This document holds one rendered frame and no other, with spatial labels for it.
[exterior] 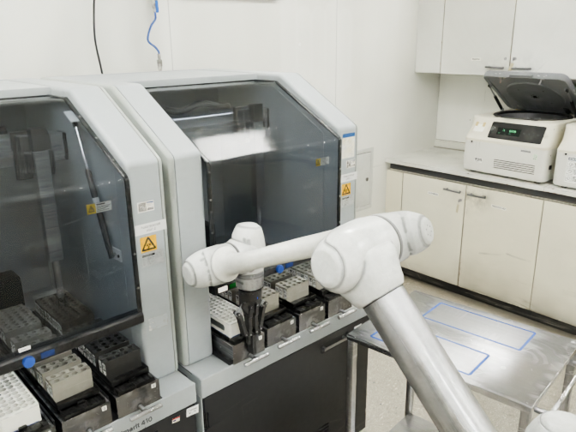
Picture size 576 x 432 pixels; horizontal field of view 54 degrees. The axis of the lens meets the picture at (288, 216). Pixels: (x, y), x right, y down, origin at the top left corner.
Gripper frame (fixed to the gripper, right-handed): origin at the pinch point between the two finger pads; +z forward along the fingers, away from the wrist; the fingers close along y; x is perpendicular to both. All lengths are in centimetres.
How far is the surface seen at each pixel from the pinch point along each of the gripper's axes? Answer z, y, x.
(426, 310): -2, -57, 29
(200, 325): -6.8, 12.4, -11.2
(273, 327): -0.2, -11.5, -2.2
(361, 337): -2.0, -26.0, 24.8
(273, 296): -7.4, -18.4, -9.7
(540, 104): -52, -273, -33
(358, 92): -60, -195, -122
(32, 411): -5, 68, -6
